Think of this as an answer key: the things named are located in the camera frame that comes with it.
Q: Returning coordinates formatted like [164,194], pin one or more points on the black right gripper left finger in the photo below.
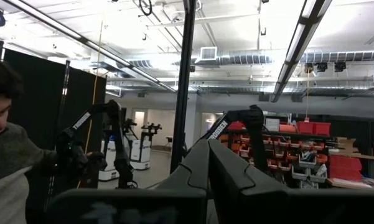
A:
[189,174]

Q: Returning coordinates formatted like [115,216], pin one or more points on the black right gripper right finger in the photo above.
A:
[236,177]

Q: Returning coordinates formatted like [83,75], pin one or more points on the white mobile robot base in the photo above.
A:
[140,152]
[109,155]

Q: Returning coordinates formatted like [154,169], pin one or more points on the storage rack with red bins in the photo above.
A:
[283,146]

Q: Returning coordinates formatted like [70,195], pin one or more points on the red bin stack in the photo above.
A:
[345,168]

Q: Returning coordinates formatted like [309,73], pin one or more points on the brown cardboard pieces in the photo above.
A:
[345,144]

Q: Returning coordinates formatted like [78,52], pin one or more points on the white ceiling air vent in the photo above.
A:
[208,54]

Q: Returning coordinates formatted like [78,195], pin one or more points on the long ceiling light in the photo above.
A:
[81,39]
[298,40]

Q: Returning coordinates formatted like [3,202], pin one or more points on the black partition panel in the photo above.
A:
[40,93]

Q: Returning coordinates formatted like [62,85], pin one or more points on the person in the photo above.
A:
[9,155]

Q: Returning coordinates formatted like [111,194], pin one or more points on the silver ventilation duct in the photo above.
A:
[245,57]

